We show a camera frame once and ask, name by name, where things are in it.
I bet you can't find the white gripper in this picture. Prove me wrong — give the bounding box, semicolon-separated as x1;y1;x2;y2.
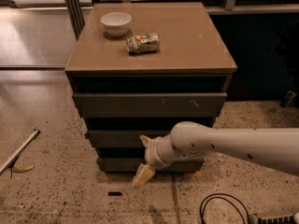
132;135;177;188

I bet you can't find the grey drawer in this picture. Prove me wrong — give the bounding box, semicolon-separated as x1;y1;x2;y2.
73;92;226;118
87;130;169;148
97;158;204;173

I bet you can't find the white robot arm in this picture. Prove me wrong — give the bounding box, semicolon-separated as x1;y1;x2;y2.
132;121;299;188

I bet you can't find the grey bottom drawer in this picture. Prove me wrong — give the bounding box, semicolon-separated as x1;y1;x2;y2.
97;158;204;173

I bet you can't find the grey top drawer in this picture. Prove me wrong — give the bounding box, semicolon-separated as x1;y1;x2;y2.
73;92;226;118

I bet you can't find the brown drawer cabinet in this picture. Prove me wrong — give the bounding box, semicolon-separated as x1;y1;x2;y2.
65;3;237;160

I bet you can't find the small black floor plate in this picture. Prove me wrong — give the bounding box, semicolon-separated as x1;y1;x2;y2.
108;191;122;197

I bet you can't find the crushed drink can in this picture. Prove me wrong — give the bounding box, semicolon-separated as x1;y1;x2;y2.
126;33;160;54

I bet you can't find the metal bar with hook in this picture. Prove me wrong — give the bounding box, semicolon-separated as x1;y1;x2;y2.
0;128;41;175

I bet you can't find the white ceramic bowl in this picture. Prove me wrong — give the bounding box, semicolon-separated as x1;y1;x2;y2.
100;12;132;37

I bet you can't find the grey power strip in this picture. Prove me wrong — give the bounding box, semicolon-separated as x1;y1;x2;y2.
249;213;299;224

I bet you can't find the black cable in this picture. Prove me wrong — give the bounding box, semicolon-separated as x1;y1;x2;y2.
199;192;250;224

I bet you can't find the dark object by wall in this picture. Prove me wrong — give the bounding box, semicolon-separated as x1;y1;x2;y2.
280;91;297;107

